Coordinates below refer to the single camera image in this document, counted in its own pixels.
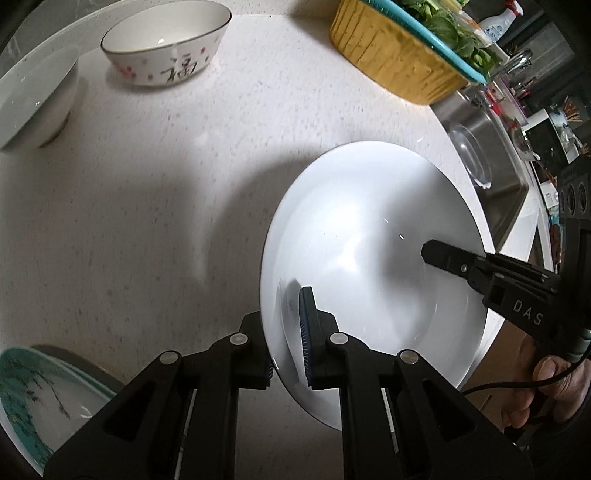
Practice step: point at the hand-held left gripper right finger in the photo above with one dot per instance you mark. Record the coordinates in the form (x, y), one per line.
(305, 337)

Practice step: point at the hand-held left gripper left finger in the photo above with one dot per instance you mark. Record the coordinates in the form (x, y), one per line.
(249, 341)

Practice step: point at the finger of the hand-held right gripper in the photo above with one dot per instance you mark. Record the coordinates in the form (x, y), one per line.
(448, 258)

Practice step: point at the large white bowl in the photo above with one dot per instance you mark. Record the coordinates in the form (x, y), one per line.
(369, 207)

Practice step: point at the teal floral deep plate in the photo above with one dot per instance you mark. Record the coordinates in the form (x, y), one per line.
(41, 406)

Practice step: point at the floral patterned bowl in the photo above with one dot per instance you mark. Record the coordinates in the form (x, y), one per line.
(152, 69)

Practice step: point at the small white bowl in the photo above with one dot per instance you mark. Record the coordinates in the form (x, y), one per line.
(32, 106)

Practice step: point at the person's right hand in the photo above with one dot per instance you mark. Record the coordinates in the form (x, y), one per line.
(549, 371)

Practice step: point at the steel sink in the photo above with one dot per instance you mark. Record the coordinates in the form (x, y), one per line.
(503, 184)

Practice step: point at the clear glass bowl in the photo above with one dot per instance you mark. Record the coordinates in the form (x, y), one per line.
(471, 157)

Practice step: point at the white microwave oven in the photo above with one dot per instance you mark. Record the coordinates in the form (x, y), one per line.
(549, 138)

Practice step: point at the red mat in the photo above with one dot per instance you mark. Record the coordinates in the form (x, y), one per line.
(491, 104)

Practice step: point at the chopstick holder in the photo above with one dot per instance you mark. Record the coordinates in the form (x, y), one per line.
(568, 113)

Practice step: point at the steel faucet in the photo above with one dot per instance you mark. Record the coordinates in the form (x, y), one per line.
(515, 62)

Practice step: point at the yellow basin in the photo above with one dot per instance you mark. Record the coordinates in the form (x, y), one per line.
(392, 50)

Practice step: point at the green leafy vegetables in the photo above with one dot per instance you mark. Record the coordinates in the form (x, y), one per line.
(455, 27)

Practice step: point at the white spray bottle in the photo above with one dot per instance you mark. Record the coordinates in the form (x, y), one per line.
(501, 23)

